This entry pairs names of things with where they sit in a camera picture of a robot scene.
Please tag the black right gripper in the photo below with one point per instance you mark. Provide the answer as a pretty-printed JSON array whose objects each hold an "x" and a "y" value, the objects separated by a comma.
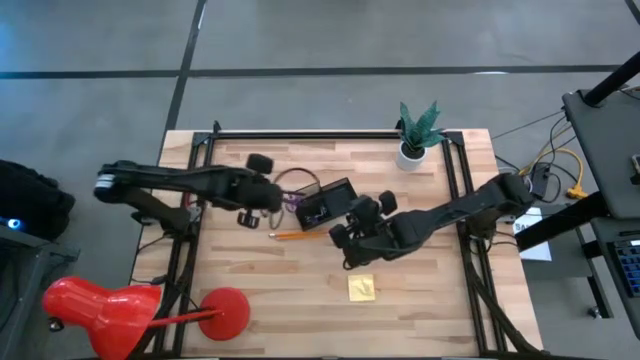
[{"x": 375, "y": 232}]

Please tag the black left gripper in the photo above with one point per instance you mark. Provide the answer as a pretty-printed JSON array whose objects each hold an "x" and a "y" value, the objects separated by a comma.
[{"x": 257, "y": 194}]

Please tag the yellow sticky note pad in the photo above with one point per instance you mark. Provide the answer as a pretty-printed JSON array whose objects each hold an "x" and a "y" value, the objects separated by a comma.
[{"x": 361, "y": 288}]

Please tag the black binder clip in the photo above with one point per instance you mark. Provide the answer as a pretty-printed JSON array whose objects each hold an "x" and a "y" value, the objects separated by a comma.
[{"x": 248, "y": 222}]

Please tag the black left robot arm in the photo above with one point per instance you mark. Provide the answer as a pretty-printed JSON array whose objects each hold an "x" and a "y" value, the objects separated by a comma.
[{"x": 165, "y": 177}]

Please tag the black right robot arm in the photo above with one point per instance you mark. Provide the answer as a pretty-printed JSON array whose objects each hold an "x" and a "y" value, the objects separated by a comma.
[{"x": 460, "y": 207}]

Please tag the black mesh desk organizer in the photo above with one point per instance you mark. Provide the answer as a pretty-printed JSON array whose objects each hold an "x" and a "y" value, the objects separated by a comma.
[{"x": 335, "y": 197}]

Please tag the white plant pot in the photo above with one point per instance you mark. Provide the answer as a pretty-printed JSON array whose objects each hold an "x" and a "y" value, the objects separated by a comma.
[{"x": 407, "y": 164}]

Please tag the green snake plant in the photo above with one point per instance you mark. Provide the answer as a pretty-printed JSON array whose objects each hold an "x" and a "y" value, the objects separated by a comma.
[{"x": 420, "y": 127}]

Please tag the white paper sheet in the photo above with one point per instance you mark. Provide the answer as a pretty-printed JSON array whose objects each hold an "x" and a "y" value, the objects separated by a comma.
[{"x": 537, "y": 250}]

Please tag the black power box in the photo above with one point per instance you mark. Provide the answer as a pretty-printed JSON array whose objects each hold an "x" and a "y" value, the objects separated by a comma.
[{"x": 540, "y": 182}]

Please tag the black support beam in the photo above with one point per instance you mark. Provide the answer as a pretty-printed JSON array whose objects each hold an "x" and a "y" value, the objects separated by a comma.
[{"x": 560, "y": 225}]

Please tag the red desk lamp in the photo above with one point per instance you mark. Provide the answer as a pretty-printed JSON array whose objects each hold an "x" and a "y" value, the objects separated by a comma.
[{"x": 100, "y": 310}]

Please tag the black bag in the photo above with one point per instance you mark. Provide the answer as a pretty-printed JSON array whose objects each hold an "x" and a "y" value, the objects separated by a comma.
[{"x": 30, "y": 200}]

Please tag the dark grey desk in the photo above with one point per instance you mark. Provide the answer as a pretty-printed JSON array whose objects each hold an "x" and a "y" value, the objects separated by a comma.
[{"x": 612, "y": 310}]

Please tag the grey desk top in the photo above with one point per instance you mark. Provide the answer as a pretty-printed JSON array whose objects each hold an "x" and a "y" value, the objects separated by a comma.
[{"x": 610, "y": 150}]

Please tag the grey cart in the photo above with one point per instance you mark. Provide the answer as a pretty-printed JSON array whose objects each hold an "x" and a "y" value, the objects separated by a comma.
[{"x": 20, "y": 280}]

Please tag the black keyboard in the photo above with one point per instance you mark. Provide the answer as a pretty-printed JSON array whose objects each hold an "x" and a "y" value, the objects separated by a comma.
[{"x": 630, "y": 265}]

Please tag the black pole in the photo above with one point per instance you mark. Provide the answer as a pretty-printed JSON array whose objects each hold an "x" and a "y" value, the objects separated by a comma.
[{"x": 612, "y": 82}]

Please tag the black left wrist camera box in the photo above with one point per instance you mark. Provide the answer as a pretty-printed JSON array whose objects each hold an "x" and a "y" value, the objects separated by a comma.
[{"x": 260, "y": 164}]

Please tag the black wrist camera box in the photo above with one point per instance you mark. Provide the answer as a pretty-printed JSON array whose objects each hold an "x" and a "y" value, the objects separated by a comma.
[
  {"x": 260, "y": 164},
  {"x": 388, "y": 202}
]

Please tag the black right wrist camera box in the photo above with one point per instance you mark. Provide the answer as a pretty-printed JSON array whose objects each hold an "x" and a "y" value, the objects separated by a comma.
[{"x": 388, "y": 202}]

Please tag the black aluminium table frame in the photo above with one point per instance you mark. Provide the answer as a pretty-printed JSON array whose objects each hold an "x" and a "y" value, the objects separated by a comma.
[{"x": 325, "y": 135}]

